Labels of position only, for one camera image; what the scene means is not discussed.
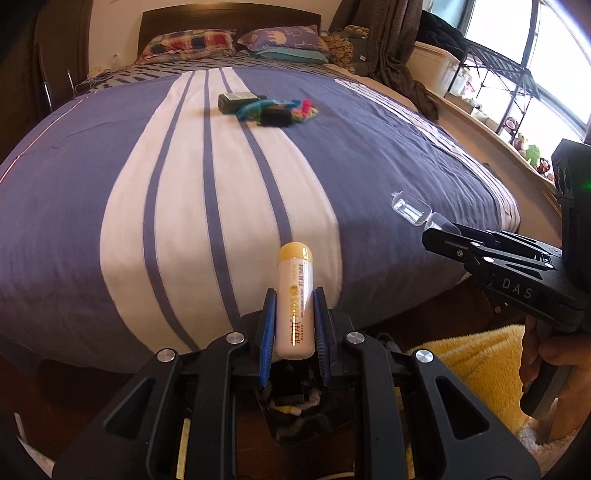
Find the brown patterned cushion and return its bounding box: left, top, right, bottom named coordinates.
left=323, top=25, right=370, bottom=70

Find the plaid pillow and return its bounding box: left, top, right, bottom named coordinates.
left=139, top=30, right=236, bottom=64

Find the person's right hand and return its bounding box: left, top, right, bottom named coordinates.
left=521, top=316, right=591, bottom=446

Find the dark wooden headboard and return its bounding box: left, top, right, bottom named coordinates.
left=139, top=6, right=335, bottom=62

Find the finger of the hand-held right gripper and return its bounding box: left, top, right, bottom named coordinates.
left=434, top=222, right=563, bottom=260
left=422, top=228, right=505, bottom=278

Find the blue white striped bedspread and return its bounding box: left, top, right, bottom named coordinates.
left=0, top=67, right=521, bottom=376

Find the brown curtain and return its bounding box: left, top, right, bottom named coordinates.
left=362, top=0, right=440, bottom=122

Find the clear plastic box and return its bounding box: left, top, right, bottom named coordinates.
left=391, top=191, right=437, bottom=228

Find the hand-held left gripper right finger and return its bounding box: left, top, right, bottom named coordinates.
left=313, top=287, right=542, bottom=480

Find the purple elephant print pillow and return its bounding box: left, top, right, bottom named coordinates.
left=236, top=25, right=331, bottom=59

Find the colourful pink toy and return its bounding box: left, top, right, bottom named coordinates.
left=290, top=98, right=320, bottom=122

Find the teal pillow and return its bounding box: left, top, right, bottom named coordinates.
left=249, top=48, right=330, bottom=66

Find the large window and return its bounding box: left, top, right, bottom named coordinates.
left=462, top=0, right=591, bottom=154

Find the dark green cushion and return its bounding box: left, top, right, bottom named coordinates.
left=351, top=37, right=371, bottom=77

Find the white plastic storage box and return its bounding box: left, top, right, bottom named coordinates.
left=408, top=41, right=463, bottom=96

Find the yellow fluffy blanket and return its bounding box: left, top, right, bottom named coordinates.
left=405, top=325, right=537, bottom=431

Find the black folding rack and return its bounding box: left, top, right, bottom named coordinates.
left=455, top=36, right=542, bottom=136

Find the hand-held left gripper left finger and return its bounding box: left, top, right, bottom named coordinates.
left=52, top=288, right=278, bottom=480

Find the white paper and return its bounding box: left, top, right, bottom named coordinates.
left=13, top=412, right=54, bottom=477

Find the dark green packet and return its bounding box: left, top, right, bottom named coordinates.
left=218, top=92, right=268, bottom=114

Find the black jacket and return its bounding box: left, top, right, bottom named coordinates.
left=417, top=11, right=470, bottom=56

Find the dark wooden wardrobe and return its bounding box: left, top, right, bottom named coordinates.
left=31, top=0, right=94, bottom=100

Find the white bottle yellow cap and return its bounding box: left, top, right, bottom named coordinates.
left=275, top=242, right=318, bottom=361

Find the cream bed sheet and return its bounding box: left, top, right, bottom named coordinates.
left=323, top=62, right=426, bottom=114

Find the small black pouch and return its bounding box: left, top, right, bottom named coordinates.
left=258, top=108, right=294, bottom=128

